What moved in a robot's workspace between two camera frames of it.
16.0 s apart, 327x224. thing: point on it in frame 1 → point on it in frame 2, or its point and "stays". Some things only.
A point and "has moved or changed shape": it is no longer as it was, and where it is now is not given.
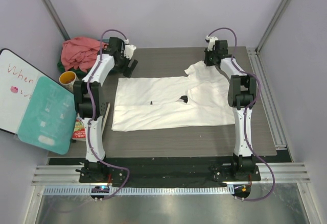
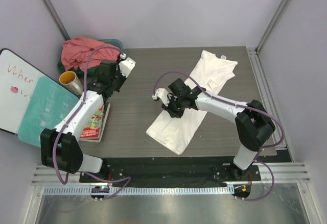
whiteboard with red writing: x=18 y=77 stays
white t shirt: x=201 y=97 has moved or changed shape
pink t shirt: x=80 y=53 stays
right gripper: x=207 y=63 → x=169 y=110
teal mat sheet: x=49 y=116 stays
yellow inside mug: x=67 y=79 stays
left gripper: x=126 y=71 → x=123 y=79
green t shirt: x=80 y=74 stays
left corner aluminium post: x=51 y=8 stays
